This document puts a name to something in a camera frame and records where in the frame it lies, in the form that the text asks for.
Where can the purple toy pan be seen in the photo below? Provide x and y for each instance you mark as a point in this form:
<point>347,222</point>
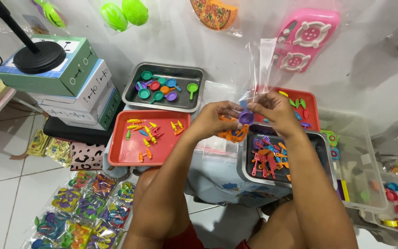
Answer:
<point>246,118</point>

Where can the heap of yellow printed packets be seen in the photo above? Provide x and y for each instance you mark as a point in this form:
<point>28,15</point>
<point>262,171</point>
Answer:
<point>48,147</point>

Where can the steel tray with pans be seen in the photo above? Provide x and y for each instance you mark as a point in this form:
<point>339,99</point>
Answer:
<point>181,100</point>

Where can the pink toy stove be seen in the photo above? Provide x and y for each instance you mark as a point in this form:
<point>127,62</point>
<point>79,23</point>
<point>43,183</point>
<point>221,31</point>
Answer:
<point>304,39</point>

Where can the person's right leg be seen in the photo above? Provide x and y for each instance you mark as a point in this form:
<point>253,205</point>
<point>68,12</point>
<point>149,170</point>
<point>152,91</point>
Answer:
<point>278,228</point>

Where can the red tray with toy leaves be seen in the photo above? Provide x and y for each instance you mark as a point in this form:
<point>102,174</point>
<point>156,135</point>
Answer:
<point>308,100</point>

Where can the leopard print pouch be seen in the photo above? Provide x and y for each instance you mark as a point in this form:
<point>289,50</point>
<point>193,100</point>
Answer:
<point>86,157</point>

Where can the toy pizza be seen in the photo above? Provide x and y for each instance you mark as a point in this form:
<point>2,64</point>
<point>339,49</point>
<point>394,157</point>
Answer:
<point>214,13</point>

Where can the person's left hand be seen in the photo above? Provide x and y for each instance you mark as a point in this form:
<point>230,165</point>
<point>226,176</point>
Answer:
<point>211,119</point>

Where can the green toy in bag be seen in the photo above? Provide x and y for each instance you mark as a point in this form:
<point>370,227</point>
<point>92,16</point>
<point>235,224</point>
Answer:
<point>52,13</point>

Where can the heap of packed toy packets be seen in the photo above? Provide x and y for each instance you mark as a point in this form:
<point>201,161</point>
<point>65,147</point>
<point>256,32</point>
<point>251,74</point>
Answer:
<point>81,214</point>

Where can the light blue printed tablecloth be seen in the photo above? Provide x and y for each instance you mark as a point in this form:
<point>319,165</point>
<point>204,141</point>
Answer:
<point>216,179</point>

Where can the group of small toy carrots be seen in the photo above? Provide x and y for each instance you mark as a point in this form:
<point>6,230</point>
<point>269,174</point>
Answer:
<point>149,133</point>

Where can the large clear plastic container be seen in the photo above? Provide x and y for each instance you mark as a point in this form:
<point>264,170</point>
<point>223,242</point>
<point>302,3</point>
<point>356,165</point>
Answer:
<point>361,173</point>

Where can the green toy vegetable pair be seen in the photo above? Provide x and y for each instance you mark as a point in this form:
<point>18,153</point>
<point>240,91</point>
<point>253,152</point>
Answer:
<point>124,13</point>

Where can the pile of colourful toy utensils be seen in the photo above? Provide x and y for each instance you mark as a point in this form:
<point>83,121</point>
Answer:
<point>270,157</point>

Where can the blue toy sticker card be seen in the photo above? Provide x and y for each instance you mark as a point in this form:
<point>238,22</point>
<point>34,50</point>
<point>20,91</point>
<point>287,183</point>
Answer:
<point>334,153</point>

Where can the person's red shorts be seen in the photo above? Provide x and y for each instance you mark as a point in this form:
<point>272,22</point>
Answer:
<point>185,240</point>

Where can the white and green cardboard box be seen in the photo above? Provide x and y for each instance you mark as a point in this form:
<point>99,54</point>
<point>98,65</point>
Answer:
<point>107,110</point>

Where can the person's left fingers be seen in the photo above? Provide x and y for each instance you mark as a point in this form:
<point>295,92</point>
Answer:
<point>230,106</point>

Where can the clear plastic bag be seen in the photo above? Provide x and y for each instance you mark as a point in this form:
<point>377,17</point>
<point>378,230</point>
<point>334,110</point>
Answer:
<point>266,65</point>

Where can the steel tray with utensils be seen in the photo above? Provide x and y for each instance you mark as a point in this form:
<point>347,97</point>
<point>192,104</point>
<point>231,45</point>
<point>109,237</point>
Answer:
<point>318,145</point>

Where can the group of colourful toy pans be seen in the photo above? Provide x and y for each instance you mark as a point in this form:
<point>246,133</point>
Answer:
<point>157,89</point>

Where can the black cushioned stool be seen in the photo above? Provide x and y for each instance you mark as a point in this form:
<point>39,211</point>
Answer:
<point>78,133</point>

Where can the red tray with carrots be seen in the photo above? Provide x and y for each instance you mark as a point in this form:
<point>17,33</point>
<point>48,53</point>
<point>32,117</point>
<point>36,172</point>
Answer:
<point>166,148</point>

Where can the group of toy leaves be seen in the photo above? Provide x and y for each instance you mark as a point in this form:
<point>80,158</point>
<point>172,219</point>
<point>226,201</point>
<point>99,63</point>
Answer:
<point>297,103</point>

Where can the black stand with round base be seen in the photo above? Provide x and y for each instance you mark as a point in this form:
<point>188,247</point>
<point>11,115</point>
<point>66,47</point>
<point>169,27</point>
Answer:
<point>40,57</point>

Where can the clear container of toy pieces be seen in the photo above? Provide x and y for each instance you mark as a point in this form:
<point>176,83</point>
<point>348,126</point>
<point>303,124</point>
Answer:
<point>397,207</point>

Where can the person's left leg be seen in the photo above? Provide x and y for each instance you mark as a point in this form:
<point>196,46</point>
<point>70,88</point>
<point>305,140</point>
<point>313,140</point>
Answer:
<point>147,183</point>

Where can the orange toy utensil set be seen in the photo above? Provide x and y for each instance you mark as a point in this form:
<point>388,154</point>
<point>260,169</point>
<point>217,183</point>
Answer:
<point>235,135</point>

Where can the stack of clear zip bags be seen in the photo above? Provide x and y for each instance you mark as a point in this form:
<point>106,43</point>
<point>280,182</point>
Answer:
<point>216,150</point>

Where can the person's right hand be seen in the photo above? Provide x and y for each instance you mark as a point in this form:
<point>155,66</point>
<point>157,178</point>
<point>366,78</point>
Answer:
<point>280,112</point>

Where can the person's leg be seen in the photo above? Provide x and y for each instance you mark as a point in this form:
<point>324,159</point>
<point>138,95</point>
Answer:
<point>147,183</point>
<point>278,228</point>

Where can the green toy sticker card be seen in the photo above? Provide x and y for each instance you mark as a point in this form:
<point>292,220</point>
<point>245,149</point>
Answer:
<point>331,137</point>

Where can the green and blue cardboard box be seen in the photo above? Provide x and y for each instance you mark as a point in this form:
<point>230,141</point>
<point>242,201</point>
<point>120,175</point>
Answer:
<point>78,69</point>

